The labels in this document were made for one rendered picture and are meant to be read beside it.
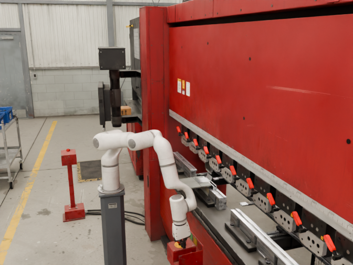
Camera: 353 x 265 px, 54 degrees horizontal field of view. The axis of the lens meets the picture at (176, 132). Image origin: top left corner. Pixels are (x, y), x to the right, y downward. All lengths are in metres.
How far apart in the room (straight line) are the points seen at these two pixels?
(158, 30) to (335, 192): 2.22
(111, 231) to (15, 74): 7.46
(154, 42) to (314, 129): 2.00
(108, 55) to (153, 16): 0.53
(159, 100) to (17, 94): 6.80
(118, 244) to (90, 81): 7.24
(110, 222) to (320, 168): 1.57
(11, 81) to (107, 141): 7.52
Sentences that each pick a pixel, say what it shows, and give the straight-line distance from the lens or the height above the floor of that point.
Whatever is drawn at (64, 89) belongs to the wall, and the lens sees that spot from 9.60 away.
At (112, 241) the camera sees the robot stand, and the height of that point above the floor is 0.63.
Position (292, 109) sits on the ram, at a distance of 1.63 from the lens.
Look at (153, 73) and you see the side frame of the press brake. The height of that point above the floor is 1.72.
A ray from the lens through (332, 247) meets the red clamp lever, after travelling 1.53.
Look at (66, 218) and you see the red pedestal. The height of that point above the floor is 0.03.
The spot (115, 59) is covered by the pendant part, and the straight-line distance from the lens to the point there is 3.29.
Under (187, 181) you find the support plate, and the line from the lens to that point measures 2.64.
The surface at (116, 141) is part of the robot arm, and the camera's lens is 2.27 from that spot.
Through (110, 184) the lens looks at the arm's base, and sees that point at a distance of 2.48.
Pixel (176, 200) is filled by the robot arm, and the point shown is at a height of 1.16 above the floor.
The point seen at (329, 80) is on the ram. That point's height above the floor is 1.89.
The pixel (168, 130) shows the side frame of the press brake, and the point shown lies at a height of 1.18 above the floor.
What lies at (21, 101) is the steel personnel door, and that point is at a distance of 9.75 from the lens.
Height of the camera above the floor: 2.05
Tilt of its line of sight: 15 degrees down
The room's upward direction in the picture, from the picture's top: straight up
